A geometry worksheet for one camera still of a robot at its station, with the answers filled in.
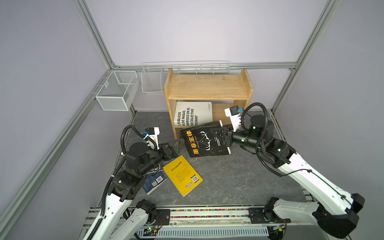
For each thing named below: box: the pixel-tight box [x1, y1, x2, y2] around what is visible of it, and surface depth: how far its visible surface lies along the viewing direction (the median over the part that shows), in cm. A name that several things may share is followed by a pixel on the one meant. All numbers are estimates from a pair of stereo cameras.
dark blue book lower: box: [142, 171, 167, 195], surface depth 86 cm
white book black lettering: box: [173, 101, 213, 126], surface depth 86 cm
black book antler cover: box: [179, 120, 231, 158], surface depth 64 cm
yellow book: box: [162, 155, 204, 197], surface depth 87 cm
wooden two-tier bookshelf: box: [164, 68, 254, 140], surface depth 74 cm
